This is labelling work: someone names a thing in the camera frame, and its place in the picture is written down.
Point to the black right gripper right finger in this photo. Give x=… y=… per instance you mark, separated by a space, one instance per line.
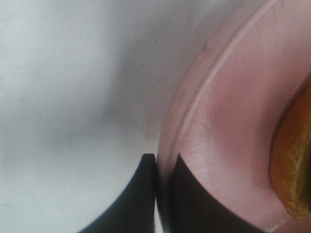
x=191 y=209

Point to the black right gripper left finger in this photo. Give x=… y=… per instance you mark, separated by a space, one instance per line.
x=134 y=209

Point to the pink round plate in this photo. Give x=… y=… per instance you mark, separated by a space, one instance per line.
x=228 y=106

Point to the burger with lettuce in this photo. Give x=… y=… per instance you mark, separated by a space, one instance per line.
x=290 y=159

